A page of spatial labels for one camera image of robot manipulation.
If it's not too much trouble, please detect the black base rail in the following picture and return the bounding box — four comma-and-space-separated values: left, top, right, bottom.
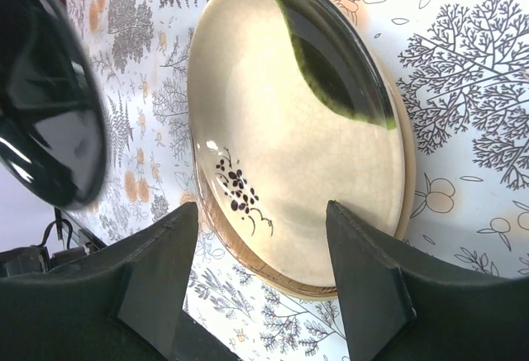
1, 207, 106, 278

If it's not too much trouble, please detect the floral table mat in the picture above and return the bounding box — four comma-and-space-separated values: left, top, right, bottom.
67, 0, 528, 360

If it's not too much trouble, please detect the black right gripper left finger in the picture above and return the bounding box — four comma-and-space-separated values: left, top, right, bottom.
1, 202, 198, 360

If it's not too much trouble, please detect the tan bottom plate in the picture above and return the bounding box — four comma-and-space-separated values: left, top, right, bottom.
194, 83, 417, 301

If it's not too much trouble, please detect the cream small plate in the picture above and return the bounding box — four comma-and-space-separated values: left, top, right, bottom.
188, 0, 406, 287

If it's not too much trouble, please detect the glossy black plate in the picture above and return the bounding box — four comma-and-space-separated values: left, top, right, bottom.
1, 0, 107, 210

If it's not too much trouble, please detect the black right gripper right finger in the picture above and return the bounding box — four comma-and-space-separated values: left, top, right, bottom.
326, 201, 528, 361

